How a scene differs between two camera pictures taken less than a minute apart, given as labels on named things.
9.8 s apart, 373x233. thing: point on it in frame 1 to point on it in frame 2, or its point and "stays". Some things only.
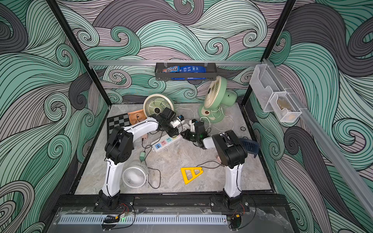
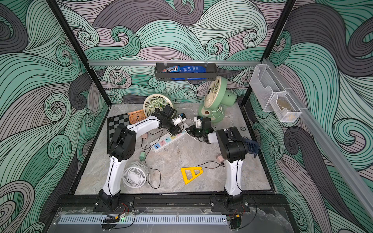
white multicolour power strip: (164, 141) stays
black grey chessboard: (122, 120) stays
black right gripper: (188, 136) to (194, 131)
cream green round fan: (154, 104) stays
